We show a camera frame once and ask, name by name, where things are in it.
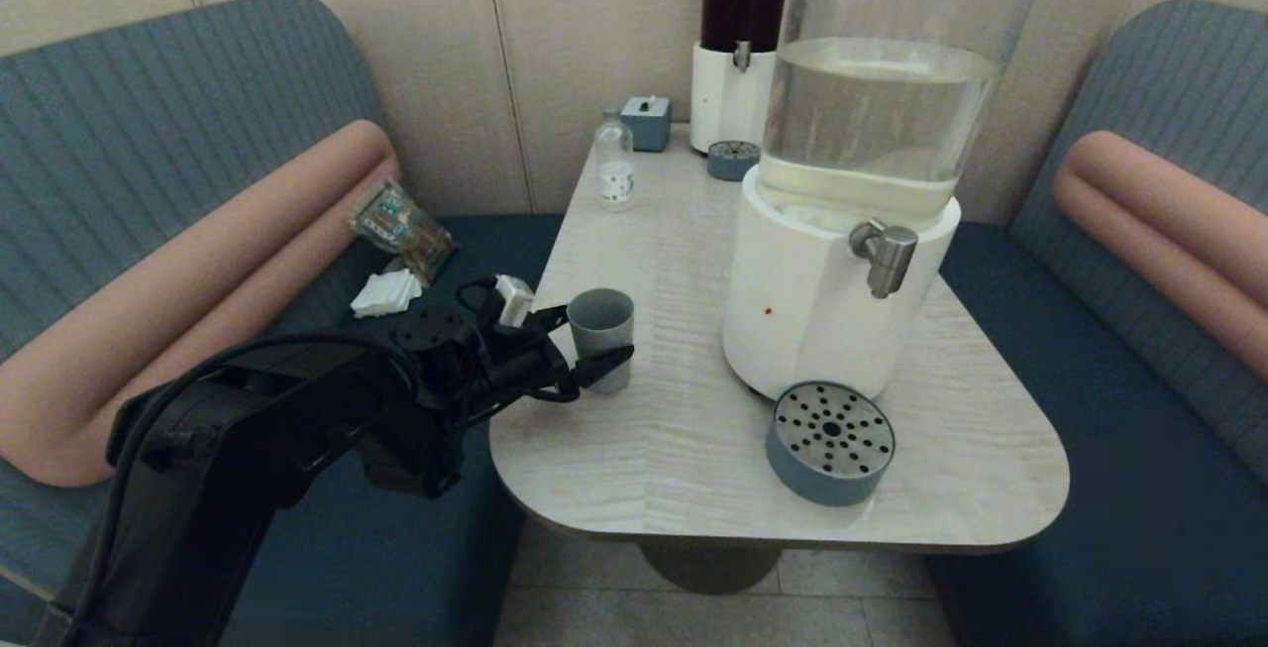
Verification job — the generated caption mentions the grey plastic cup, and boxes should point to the grey plastic cup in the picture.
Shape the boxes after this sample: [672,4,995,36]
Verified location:
[567,288,635,395]

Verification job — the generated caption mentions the clear water dispenser white base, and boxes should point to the clear water dispenser white base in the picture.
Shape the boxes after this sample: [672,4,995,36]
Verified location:
[722,0,1059,402]

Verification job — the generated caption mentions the white folded napkins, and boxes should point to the white folded napkins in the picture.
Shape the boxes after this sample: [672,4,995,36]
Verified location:
[352,269,425,319]

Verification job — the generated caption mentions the small clear glass bottle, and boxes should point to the small clear glass bottle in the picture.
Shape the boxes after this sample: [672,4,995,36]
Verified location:
[594,108,636,212]

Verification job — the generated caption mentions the clear snack packet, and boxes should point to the clear snack packet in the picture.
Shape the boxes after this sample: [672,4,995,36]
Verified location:
[349,177,458,286]

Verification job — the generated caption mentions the blue-grey tissue box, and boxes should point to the blue-grey tissue box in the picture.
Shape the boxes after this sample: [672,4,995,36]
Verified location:
[622,95,673,153]

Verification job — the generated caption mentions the small blue perforated drip tray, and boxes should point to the small blue perforated drip tray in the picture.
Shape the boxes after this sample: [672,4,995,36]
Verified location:
[706,140,761,182]

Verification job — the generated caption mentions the large blue perforated drip tray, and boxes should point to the large blue perforated drip tray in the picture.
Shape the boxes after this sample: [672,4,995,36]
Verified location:
[765,381,897,507]

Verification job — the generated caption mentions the dark drink dispenser white base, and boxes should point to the dark drink dispenser white base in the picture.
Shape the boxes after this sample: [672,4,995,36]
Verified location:
[689,0,793,157]

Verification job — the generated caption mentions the pink bolster beside snack packet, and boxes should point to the pink bolster beside snack packet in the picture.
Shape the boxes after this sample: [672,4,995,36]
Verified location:
[0,119,401,487]

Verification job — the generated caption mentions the blue sofa with snack packet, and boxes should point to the blue sofa with snack packet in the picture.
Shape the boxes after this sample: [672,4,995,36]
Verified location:
[0,0,566,647]

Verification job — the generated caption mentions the pink bolster on empty sofa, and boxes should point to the pink bolster on empty sofa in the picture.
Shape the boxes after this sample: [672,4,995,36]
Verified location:
[1050,130,1268,385]

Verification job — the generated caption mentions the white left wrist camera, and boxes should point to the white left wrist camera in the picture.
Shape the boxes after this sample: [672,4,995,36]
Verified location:
[493,274,536,329]

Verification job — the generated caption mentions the beige gold table pedestal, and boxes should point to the beige gold table pedestal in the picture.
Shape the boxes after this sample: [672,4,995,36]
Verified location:
[637,540,784,597]

